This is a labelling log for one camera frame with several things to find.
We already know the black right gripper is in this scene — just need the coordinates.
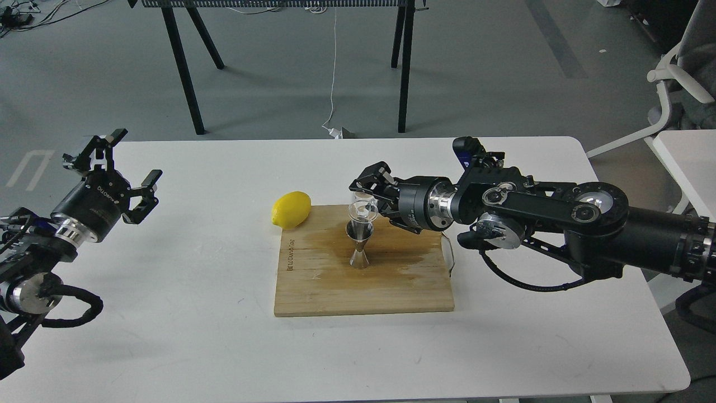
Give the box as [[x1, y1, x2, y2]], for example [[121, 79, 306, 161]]
[[348, 161, 455, 234]]

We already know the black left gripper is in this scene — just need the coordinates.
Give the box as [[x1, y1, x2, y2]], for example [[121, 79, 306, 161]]
[[50, 128, 163, 243]]

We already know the small clear glass cup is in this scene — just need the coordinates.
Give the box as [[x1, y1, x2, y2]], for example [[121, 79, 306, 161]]
[[348, 191, 379, 223]]

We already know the steel double jigger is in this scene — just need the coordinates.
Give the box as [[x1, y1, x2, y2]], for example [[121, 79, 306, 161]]
[[346, 220, 374, 269]]

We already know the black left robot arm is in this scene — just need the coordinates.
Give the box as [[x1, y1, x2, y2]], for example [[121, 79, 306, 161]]
[[1, 128, 162, 378]]

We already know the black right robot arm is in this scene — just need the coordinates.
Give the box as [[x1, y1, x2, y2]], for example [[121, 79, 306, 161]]
[[350, 136, 715, 332]]

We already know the wooden cutting board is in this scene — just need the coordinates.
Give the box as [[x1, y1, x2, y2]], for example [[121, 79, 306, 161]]
[[274, 205, 454, 318]]

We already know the yellow lemon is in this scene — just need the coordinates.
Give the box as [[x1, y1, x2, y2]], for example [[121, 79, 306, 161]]
[[271, 191, 312, 229]]

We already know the white side table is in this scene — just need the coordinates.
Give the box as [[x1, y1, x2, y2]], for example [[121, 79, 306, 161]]
[[650, 130, 715, 222]]

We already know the white office chair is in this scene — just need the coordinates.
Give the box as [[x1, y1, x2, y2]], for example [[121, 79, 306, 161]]
[[585, 0, 716, 158]]

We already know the white hanging cable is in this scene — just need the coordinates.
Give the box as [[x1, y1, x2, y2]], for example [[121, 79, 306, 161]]
[[321, 0, 356, 140]]

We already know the black metal table frame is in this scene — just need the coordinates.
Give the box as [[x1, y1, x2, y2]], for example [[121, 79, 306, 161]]
[[128, 1, 429, 136]]

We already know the floor cables bundle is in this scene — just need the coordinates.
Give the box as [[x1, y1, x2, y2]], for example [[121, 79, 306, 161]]
[[0, 0, 112, 40]]

